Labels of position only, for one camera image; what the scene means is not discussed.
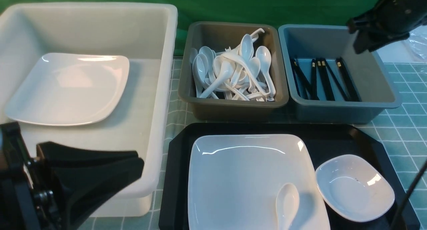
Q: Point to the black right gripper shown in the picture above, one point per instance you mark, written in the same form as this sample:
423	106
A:
389	21

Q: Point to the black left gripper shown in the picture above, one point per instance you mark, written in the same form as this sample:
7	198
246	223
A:
82	180

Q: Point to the small white square bowl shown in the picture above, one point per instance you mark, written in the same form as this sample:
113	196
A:
354	188

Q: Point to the large white square plate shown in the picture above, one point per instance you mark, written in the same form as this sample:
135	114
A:
233	182

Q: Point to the white ceramic soup spoon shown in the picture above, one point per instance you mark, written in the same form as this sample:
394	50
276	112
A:
287	206

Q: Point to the white square plate in tub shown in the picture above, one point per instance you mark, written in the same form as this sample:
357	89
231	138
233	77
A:
69	90

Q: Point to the black chopstick centre right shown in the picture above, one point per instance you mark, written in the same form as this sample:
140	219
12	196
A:
336	81

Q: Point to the black chopstick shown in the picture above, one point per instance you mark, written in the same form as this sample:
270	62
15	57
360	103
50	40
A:
325	80
314	80
352	92
336	81
299	79

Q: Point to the black chopstick middle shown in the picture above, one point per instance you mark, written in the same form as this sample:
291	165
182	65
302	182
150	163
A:
325	80

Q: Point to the clear plastic bag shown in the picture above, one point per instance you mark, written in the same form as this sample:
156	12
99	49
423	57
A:
417	44

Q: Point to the black chopstick far right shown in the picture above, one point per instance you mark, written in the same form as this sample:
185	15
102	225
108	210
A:
352	92

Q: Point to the blue-grey chopstick bin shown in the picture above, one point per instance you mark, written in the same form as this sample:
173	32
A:
374	86

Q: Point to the black chopstick far left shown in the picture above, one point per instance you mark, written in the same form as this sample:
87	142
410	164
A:
299	79

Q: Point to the green backdrop cloth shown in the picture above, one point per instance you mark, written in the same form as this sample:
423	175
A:
271	12

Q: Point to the white spoon right side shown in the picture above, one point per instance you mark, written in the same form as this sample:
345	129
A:
265	58

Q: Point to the black plastic serving tray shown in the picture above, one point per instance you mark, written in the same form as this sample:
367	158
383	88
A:
323	141

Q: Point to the white spoon upright centre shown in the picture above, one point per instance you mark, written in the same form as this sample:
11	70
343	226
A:
245	49

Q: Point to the white spoon diagonal front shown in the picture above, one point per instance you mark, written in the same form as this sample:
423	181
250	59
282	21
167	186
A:
226	72

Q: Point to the brown-grey spoon bin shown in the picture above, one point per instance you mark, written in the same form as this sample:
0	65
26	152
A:
219	36

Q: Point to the large white plastic tub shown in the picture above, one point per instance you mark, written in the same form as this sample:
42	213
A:
142	32

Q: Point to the white spoon left side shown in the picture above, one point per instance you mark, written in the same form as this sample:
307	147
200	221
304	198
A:
199	74

